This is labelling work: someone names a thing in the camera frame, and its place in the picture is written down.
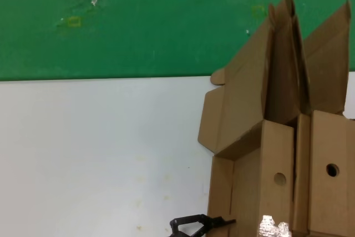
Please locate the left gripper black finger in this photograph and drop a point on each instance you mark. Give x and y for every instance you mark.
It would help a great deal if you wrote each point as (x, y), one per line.
(199, 232)
(191, 218)

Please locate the green table cloth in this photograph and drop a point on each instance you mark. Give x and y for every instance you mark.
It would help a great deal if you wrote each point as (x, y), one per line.
(138, 26)

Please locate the brown cardboard box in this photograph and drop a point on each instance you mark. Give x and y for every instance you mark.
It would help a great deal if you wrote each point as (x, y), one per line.
(301, 165)

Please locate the cardboard box with shiny tape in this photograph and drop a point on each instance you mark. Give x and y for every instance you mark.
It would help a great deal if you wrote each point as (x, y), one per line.
(244, 95)

